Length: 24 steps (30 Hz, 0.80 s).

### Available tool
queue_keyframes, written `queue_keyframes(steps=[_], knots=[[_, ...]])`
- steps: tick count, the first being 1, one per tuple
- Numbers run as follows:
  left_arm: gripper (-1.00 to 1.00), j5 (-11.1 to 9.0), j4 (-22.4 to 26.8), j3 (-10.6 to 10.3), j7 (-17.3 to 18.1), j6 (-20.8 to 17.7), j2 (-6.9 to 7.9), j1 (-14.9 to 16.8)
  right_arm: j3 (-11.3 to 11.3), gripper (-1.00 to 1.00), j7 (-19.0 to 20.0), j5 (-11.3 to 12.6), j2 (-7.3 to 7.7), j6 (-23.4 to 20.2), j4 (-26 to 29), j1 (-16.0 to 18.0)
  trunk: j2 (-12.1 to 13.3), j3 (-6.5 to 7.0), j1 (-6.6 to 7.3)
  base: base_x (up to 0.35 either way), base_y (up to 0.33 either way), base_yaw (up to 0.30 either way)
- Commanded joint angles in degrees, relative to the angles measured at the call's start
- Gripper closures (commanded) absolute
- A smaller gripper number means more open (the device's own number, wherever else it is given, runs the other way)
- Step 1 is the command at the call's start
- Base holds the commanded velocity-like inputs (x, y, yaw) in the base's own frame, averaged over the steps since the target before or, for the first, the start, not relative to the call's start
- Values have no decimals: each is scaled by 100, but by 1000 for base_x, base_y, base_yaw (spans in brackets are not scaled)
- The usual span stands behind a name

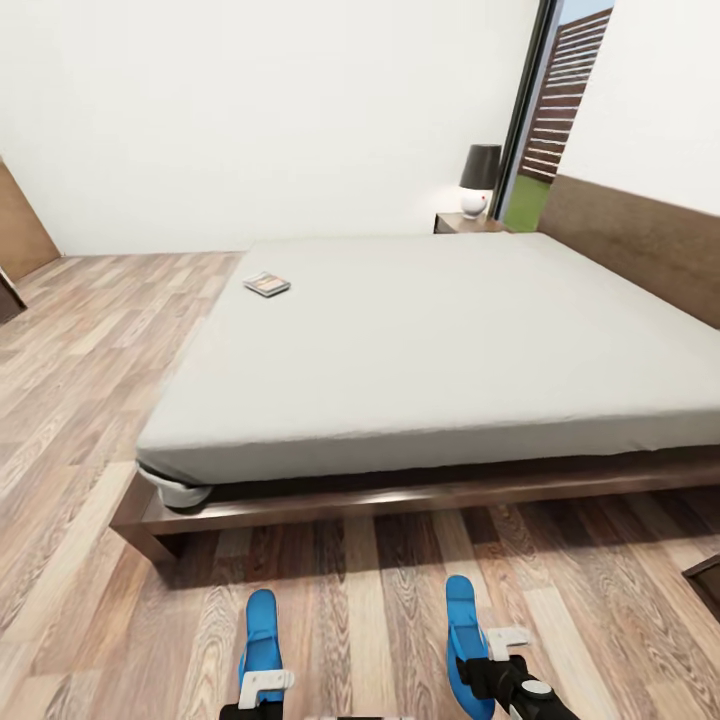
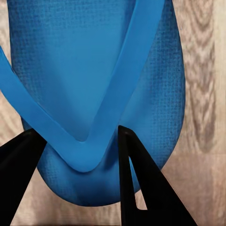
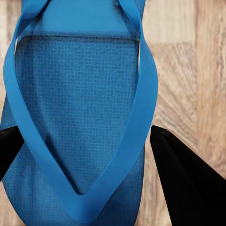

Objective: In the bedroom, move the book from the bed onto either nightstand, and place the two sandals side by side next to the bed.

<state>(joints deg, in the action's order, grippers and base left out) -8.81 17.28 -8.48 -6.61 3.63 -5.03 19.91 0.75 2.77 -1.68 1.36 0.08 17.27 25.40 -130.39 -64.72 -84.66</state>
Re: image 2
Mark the sandal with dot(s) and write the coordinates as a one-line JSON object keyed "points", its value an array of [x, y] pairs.
{"points": [[81, 68]]}

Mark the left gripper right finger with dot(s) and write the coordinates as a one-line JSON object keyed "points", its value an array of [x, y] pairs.
{"points": [[164, 208]]}

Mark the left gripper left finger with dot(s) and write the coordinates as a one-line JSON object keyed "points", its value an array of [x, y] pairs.
{"points": [[18, 160]]}

